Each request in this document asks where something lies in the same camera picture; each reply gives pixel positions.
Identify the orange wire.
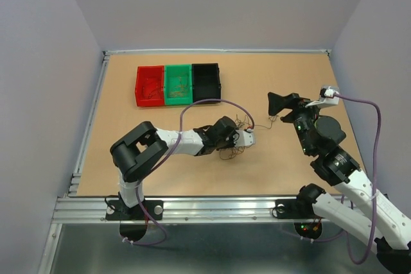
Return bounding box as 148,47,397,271
168,73,190,99

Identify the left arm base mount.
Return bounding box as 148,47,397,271
105,198,164,221

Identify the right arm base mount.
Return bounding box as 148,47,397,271
271,198,316,219

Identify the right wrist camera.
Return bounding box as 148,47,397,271
305,85,340,108

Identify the red plastic bin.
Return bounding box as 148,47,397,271
134,65,165,107

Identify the wire bundle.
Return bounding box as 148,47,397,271
219,113,279,161

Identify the aluminium frame rail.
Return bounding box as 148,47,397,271
35,49,411,274

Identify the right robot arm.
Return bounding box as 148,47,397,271
268,87,410,273

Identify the green plastic bin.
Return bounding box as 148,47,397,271
164,64,193,106

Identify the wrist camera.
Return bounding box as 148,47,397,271
234,129,256,148
305,85,340,108

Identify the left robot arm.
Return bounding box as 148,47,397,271
110,116,254,219

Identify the black plastic bin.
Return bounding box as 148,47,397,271
191,63,222,102

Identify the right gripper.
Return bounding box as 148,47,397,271
267,90,326,155

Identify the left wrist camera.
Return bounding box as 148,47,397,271
234,129,256,148

